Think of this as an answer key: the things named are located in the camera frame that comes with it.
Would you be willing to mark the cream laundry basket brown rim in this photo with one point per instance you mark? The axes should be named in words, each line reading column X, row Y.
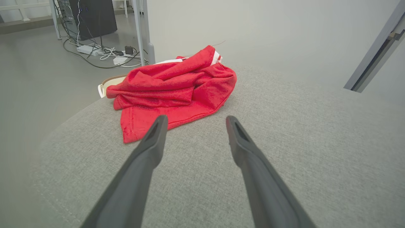
column 109, row 83

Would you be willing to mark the white grey partition end post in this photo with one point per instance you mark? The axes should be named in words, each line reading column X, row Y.
column 142, row 28

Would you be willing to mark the white desk leg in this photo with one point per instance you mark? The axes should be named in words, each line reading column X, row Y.
column 55, row 19

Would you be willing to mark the long white power strip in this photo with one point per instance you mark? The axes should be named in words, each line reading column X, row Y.
column 87, row 50

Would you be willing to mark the red shirt with white sleeves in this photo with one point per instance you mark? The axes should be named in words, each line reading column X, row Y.
column 177, row 82

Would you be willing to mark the black computer tower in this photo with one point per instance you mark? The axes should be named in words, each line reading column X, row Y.
column 95, row 15

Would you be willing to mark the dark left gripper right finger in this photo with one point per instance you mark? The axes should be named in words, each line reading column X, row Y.
column 262, row 183

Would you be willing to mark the white rail frame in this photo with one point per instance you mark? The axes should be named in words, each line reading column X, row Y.
column 22, row 9

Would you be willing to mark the grey partition post with gap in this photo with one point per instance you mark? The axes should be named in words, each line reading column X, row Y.
column 376, row 50

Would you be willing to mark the small white power adapter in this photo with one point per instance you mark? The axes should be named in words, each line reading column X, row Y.
column 120, row 60

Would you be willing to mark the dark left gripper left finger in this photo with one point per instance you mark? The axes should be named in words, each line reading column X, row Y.
column 136, row 177

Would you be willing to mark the small black power adapter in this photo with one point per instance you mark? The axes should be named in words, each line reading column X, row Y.
column 128, row 50

